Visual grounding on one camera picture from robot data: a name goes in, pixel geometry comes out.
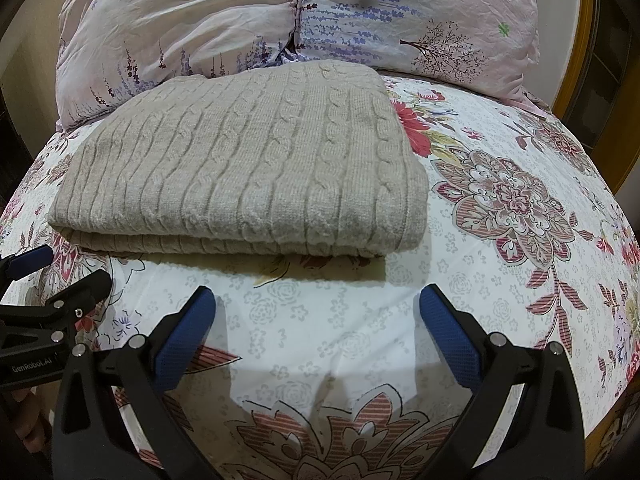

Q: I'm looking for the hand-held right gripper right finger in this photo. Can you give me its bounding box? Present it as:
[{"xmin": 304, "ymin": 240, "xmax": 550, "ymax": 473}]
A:
[{"xmin": 419, "ymin": 283, "xmax": 586, "ymax": 480}]

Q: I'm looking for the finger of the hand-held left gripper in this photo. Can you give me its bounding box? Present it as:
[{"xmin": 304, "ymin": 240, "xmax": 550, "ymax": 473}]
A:
[
  {"xmin": 0, "ymin": 269, "xmax": 114, "ymax": 343},
  {"xmin": 0, "ymin": 244, "xmax": 54, "ymax": 287}
]

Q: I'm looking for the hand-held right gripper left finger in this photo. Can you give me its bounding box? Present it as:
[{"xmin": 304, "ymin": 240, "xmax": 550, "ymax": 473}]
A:
[{"xmin": 50, "ymin": 285, "xmax": 221, "ymax": 480}]

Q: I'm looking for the beige cable knit sweater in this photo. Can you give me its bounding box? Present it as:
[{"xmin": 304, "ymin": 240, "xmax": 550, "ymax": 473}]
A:
[{"xmin": 47, "ymin": 59, "xmax": 429, "ymax": 259}]

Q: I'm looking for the dark wooden bedside furniture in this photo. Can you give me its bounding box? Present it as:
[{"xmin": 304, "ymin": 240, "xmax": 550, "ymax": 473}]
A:
[{"xmin": 0, "ymin": 95, "xmax": 51, "ymax": 206}]

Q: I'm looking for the white floral bed sheet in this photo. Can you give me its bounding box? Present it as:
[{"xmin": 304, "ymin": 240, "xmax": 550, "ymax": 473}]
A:
[{"xmin": 0, "ymin": 72, "xmax": 640, "ymax": 480}]

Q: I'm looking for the yellow patterned cloth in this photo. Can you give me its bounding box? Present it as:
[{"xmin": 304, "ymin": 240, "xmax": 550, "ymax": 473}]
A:
[{"xmin": 582, "ymin": 389, "xmax": 639, "ymax": 467}]

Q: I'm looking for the pink lavender print pillow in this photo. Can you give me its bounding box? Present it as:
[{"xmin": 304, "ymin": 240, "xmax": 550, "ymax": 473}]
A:
[{"xmin": 54, "ymin": 0, "xmax": 302, "ymax": 132}]

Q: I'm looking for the wooden headboard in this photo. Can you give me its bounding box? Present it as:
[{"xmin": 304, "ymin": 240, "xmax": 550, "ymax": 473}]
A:
[{"xmin": 550, "ymin": 0, "xmax": 640, "ymax": 196}]

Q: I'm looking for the lavender and tree print pillow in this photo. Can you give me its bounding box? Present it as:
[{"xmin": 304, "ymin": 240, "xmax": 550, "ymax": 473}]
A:
[{"xmin": 294, "ymin": 0, "xmax": 545, "ymax": 112}]

